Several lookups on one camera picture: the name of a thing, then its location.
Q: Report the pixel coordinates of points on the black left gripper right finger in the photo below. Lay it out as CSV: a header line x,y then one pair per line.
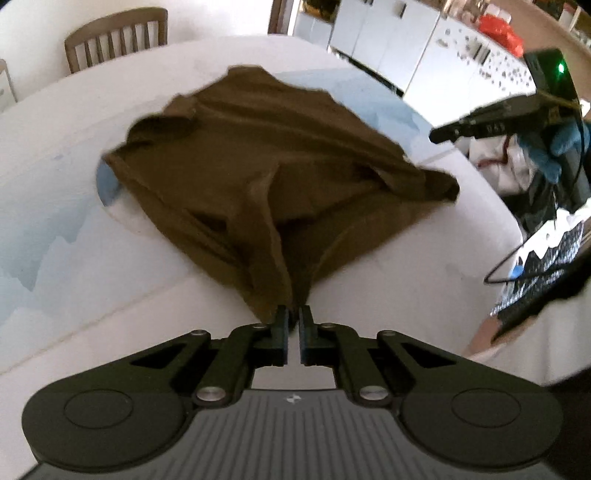
x,y
455,409

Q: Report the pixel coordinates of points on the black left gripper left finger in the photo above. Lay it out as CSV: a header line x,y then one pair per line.
x,y
128,411

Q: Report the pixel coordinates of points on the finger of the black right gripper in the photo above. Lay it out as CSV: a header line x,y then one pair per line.
x,y
468,126

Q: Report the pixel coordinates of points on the brown garment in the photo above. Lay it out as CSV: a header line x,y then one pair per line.
x,y
270,188

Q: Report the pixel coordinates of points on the blue gloved right hand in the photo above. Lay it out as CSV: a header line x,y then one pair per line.
x,y
544,148

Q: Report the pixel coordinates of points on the white cabinet run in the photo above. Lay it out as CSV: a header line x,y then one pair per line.
x,y
442,67

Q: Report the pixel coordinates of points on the red plastic bag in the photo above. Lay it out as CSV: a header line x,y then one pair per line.
x,y
502,33

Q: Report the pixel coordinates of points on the white blue table cloth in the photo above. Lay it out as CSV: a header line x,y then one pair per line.
x,y
83,284

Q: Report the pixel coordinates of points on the wooden slatted chair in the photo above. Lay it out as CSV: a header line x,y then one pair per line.
x,y
116,35

